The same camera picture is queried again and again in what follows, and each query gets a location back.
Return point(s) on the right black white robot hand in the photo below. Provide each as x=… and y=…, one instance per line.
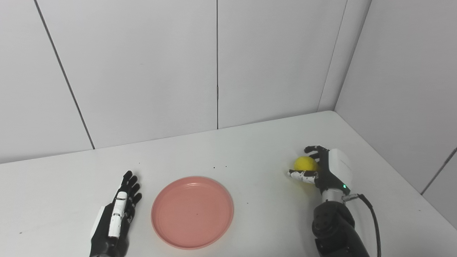
x=330, y=171

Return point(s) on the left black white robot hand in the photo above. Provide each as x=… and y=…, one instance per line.
x=114, y=221

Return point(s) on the yellow lemon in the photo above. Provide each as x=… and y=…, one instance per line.
x=305, y=165

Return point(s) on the pink round plate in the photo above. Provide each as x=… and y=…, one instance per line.
x=192, y=212

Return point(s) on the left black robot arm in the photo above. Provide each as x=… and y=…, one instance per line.
x=107, y=255

